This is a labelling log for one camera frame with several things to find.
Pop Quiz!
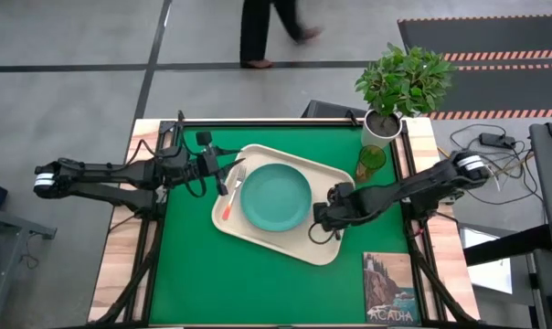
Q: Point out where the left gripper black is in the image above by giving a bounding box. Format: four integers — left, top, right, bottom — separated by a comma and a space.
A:
184, 131, 247, 197

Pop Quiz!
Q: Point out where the fork with orange handle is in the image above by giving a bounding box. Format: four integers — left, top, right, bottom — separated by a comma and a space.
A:
221, 164, 249, 222

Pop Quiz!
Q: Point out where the teal round plate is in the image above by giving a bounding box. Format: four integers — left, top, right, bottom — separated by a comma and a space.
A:
239, 163, 313, 233

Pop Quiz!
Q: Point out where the cream plastic tray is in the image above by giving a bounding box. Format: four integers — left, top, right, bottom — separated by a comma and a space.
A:
210, 143, 356, 267

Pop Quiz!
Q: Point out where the green translucent cup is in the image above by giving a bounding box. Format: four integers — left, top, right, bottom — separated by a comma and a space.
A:
353, 144, 387, 185

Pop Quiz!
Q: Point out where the Acadia lighthouse postcard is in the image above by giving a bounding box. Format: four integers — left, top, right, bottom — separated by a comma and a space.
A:
362, 251, 421, 326

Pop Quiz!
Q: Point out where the white plant pot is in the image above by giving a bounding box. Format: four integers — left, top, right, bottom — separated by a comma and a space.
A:
360, 108, 403, 149

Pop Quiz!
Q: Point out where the black case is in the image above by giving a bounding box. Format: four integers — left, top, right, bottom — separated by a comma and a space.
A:
301, 99, 368, 121

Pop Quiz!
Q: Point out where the green table mat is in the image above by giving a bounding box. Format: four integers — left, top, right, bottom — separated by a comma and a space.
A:
148, 125, 423, 325

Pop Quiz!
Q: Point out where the person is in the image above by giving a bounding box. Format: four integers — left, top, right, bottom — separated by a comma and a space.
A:
239, 0, 324, 70

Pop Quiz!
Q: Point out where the green leafy plant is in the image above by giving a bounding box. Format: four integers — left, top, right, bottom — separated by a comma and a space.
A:
354, 42, 458, 118

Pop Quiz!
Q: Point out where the white panel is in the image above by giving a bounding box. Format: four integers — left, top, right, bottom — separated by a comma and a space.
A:
458, 227, 514, 295

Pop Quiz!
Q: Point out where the black crossbar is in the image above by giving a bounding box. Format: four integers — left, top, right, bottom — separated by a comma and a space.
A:
462, 223, 552, 268

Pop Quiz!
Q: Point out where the black power adapter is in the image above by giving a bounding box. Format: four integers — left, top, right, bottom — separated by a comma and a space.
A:
479, 132, 516, 150

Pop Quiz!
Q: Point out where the black mat with striped edge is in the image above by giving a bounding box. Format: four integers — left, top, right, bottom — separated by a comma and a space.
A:
397, 15, 552, 63
429, 63, 552, 122

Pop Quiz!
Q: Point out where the grey side desk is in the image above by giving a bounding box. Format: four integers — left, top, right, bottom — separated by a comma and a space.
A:
0, 205, 58, 329

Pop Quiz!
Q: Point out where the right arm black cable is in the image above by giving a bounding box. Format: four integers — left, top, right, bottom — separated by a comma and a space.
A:
306, 221, 340, 246

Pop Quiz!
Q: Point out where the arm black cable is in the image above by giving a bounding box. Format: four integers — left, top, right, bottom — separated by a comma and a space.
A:
120, 136, 209, 199
306, 221, 340, 246

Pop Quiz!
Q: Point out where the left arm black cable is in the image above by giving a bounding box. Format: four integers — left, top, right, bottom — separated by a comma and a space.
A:
120, 136, 209, 199

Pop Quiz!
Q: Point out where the black aluminium table frame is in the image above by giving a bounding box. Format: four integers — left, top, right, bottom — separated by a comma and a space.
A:
92, 117, 481, 329

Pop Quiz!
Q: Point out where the yellow floor cable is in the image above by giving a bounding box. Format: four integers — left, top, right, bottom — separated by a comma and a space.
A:
440, 148, 536, 180

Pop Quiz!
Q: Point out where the black floor cable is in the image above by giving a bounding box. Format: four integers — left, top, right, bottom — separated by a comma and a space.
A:
449, 122, 549, 211

